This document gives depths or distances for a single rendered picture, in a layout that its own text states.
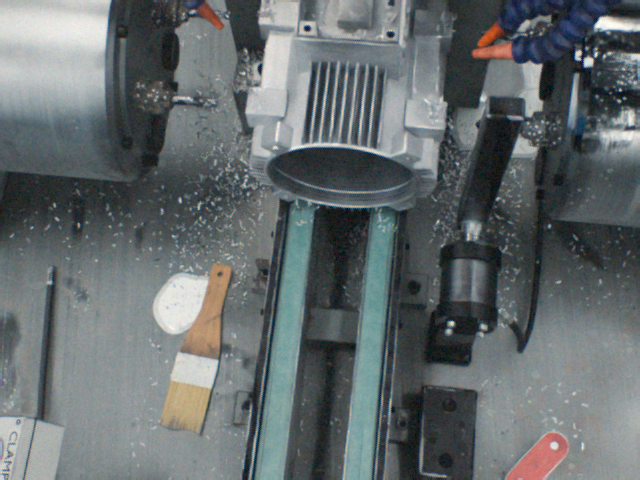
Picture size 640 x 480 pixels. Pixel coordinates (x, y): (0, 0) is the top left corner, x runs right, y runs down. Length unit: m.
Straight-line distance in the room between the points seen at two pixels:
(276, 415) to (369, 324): 0.14
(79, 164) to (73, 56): 0.12
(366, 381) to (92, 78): 0.41
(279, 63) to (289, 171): 0.12
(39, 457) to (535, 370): 0.57
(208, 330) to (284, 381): 0.17
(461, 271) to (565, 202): 0.12
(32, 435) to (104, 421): 0.28
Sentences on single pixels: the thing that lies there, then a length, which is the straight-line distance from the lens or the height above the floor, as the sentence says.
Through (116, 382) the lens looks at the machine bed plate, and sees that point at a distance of 1.19.
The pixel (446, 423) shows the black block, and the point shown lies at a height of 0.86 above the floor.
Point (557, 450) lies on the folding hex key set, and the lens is 1.14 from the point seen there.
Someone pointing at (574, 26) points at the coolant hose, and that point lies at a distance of 0.79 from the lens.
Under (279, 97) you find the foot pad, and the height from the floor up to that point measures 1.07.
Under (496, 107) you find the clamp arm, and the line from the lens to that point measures 0.77.
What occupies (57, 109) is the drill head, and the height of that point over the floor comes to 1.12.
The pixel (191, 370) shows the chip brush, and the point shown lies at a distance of 1.16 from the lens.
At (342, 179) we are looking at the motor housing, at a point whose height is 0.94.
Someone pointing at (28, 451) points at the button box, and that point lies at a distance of 0.91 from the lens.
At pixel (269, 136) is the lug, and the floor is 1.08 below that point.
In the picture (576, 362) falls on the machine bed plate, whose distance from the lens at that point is 1.18.
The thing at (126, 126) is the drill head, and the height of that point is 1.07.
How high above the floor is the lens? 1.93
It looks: 71 degrees down
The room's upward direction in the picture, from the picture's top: 7 degrees counter-clockwise
